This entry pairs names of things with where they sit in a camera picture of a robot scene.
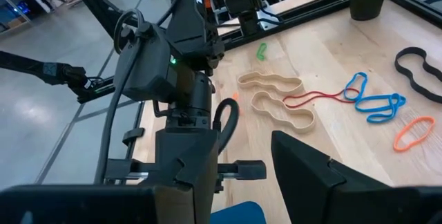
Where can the blue plastic bin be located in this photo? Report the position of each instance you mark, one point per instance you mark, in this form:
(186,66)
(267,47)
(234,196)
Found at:
(238,215)

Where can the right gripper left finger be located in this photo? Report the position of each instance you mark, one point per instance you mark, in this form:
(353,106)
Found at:
(103,206)

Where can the small blue rubber band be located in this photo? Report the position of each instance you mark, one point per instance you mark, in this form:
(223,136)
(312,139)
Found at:
(364,79)

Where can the large blue rubber band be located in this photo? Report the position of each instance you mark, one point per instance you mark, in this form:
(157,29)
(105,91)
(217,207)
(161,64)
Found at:
(397,101)

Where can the orange rubber band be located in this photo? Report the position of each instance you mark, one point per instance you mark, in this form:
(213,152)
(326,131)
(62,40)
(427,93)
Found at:
(396,145)

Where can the black table frame rail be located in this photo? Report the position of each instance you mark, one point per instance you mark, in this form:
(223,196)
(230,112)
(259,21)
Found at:
(414,8)
(293,16)

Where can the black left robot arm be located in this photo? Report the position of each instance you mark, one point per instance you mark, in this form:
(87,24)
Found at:
(190,27)

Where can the narrow black rubber band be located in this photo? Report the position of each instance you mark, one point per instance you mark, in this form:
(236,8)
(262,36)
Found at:
(398,61)

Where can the thin red rubber band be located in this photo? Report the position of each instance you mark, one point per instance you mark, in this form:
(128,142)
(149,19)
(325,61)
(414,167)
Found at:
(284,101)

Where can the black frame strut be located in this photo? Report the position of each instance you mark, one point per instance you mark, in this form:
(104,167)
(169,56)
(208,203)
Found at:
(34,68)
(93,2)

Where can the small green rubber band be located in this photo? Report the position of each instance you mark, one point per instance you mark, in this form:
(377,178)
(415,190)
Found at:
(259,55)

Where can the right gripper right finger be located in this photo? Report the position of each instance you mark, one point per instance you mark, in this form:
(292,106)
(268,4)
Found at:
(328,200)

